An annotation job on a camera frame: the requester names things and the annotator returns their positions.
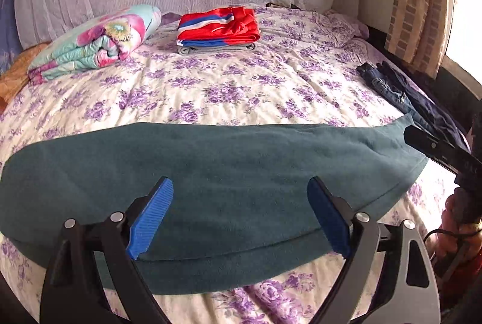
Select rolled floral blanket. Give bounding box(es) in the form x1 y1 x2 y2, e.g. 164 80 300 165
28 5 162 85

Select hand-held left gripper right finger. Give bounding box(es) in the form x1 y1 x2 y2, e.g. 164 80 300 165
307 176 441 324

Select dark navy pants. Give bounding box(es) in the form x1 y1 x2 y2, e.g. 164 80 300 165
380 60 471 152

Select purple floral bedspread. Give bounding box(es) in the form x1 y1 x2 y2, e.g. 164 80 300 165
0 3 471 324

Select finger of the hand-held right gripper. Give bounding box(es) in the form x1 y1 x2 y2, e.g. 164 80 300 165
404 125 482 178

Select red garment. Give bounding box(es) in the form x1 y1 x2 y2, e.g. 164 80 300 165
439 257 482 310

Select folded grey garment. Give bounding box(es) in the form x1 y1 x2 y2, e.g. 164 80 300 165
178 41 258 55

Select black cable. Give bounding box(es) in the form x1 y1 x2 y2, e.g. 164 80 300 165
424 229 465 281

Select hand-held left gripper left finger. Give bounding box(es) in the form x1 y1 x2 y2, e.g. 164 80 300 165
39 176 174 324

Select beige checked curtain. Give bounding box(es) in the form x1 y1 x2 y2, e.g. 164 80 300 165
384 0 458 80

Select blue jeans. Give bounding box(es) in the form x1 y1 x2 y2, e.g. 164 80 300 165
357 62 433 133

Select folded red striped shorts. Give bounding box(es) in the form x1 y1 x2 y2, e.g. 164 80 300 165
176 6 261 48

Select person's right hand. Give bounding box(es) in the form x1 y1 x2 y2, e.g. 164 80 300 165
439 192 482 261

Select teal fleece pants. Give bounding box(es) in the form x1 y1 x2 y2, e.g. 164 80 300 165
0 114 428 295

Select blue pillow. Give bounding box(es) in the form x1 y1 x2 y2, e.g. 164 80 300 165
0 0 24 65

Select orange brown cloth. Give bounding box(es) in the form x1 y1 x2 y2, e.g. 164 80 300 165
0 43 49 114

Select window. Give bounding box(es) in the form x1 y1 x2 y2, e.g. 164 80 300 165
447 0 482 77

